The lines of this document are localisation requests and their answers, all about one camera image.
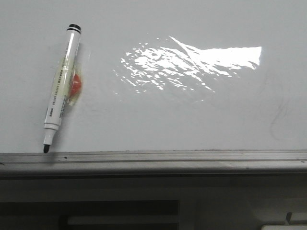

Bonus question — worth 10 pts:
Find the white box bottom right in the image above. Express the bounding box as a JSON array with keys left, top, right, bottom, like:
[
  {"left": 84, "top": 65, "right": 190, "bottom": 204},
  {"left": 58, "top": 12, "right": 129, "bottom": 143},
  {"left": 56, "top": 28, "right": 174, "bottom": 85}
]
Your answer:
[{"left": 261, "top": 212, "right": 307, "bottom": 230}]

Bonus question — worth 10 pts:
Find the white whiteboard marker pen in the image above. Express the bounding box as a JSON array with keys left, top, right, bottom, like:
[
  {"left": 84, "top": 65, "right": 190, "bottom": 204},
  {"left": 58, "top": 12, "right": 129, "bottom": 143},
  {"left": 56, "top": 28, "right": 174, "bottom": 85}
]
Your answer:
[{"left": 43, "top": 24, "right": 82, "bottom": 153}]

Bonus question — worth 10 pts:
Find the dark slotted panel below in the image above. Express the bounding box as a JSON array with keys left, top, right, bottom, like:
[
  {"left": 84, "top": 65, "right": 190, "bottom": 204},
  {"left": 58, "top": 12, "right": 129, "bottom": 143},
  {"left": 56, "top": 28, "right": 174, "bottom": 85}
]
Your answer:
[{"left": 0, "top": 200, "right": 180, "bottom": 230}]

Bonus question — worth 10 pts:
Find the grey aluminium whiteboard frame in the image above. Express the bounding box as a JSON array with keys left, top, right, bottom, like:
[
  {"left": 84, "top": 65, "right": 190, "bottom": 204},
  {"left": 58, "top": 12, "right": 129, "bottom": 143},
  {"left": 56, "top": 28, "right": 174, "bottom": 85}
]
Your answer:
[{"left": 0, "top": 149, "right": 307, "bottom": 178}]

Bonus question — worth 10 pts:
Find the white whiteboard surface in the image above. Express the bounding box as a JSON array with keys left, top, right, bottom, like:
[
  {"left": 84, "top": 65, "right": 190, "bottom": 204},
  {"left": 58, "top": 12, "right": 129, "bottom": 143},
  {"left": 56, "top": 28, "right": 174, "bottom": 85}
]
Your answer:
[{"left": 0, "top": 0, "right": 307, "bottom": 153}]

